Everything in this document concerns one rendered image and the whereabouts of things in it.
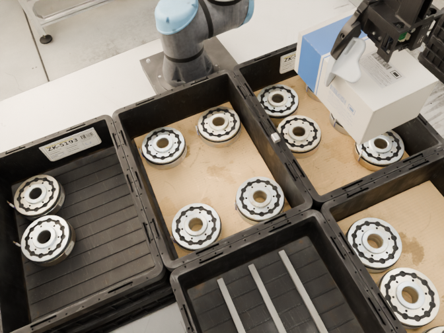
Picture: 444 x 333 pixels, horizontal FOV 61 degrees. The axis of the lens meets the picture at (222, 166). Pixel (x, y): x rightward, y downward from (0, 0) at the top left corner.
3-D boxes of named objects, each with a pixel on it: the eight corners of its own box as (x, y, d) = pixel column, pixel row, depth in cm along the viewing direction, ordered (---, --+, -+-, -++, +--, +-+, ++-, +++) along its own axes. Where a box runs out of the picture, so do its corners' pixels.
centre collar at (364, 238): (355, 236, 74) (356, 235, 73) (376, 225, 75) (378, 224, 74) (371, 258, 71) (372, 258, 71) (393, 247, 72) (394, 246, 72)
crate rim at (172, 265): (113, 118, 88) (110, 111, 86) (230, 74, 92) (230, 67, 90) (168, 275, 68) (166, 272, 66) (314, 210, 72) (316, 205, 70)
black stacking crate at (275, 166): (126, 141, 96) (111, 113, 86) (232, 100, 100) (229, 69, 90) (178, 287, 77) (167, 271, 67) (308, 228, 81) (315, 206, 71)
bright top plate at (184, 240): (164, 219, 79) (163, 218, 79) (205, 195, 81) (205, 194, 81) (185, 259, 75) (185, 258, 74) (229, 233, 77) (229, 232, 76)
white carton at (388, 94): (293, 69, 72) (298, 31, 65) (346, 46, 74) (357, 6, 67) (359, 145, 63) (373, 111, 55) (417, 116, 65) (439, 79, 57)
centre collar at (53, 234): (33, 230, 80) (32, 229, 79) (56, 223, 80) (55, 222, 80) (34, 252, 77) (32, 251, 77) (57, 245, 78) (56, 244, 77)
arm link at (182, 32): (155, 41, 109) (144, -3, 98) (197, 25, 112) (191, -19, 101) (171, 65, 103) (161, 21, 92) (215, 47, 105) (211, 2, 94)
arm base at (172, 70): (156, 67, 118) (148, 40, 110) (199, 49, 121) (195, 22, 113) (175, 96, 110) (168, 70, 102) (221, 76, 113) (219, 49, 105)
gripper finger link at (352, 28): (330, 59, 55) (371, 4, 50) (324, 52, 56) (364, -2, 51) (347, 63, 58) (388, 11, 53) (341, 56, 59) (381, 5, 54)
